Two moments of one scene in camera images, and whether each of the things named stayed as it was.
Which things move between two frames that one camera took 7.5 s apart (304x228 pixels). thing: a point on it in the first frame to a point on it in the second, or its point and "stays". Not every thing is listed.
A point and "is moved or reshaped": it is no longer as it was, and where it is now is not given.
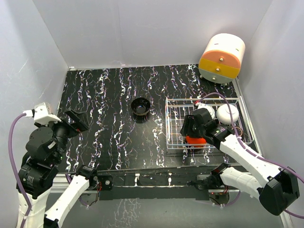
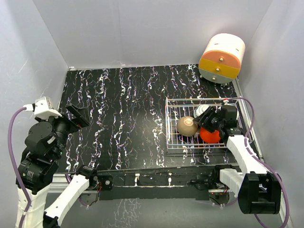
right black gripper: [186, 129] to [203, 119]
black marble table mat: [125, 109] stays
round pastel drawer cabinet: [221, 61] stays
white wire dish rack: [176, 109] stays
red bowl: [195, 140] is moved or reshaped
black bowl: [140, 106] is moved or reshaped
